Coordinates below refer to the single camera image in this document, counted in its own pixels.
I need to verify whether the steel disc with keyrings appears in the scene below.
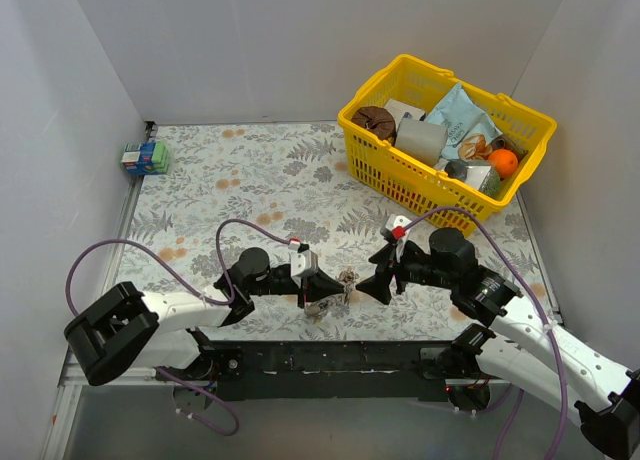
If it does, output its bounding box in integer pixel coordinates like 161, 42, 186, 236
303, 266, 359, 320

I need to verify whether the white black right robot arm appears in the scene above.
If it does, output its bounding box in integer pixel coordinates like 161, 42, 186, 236
356, 228, 639, 459

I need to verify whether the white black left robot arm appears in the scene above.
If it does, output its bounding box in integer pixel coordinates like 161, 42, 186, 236
64, 243, 344, 386

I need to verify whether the white cylinder container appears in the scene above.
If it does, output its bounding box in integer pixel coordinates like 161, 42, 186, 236
395, 118, 448, 167

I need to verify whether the green speckled package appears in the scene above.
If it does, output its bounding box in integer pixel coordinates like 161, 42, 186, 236
465, 164, 501, 198

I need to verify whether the yellow plastic basket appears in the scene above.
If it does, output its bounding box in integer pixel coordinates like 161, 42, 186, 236
338, 54, 557, 234

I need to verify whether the brown round package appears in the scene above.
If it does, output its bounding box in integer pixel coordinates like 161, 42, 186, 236
351, 106, 396, 141

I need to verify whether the floral table mat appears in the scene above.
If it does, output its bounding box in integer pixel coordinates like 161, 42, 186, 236
102, 122, 564, 342

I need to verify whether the white box in basket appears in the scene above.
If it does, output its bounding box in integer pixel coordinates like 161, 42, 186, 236
384, 99, 427, 126

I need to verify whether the orange fruit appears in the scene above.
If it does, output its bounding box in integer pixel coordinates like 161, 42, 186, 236
487, 149, 519, 179

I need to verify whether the light blue chips bag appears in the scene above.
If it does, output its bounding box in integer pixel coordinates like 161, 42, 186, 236
426, 83, 502, 161

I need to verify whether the blue green sponge pack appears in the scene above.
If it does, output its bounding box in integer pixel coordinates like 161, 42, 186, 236
121, 142, 170, 176

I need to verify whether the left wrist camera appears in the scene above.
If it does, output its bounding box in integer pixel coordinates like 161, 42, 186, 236
288, 241, 319, 287

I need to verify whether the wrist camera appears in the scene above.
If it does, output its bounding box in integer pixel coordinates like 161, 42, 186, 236
288, 241, 319, 287
380, 214, 411, 261

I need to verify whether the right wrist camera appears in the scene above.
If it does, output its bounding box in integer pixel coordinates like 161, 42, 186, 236
380, 214, 411, 261

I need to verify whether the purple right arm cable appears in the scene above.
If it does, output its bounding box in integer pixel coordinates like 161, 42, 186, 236
404, 205, 570, 460

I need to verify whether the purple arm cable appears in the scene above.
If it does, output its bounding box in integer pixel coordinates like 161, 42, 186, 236
65, 218, 299, 437
404, 205, 570, 460

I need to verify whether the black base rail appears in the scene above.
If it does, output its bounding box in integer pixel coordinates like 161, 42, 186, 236
199, 337, 506, 404

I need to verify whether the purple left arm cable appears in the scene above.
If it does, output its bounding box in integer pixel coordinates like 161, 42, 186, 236
65, 218, 299, 437

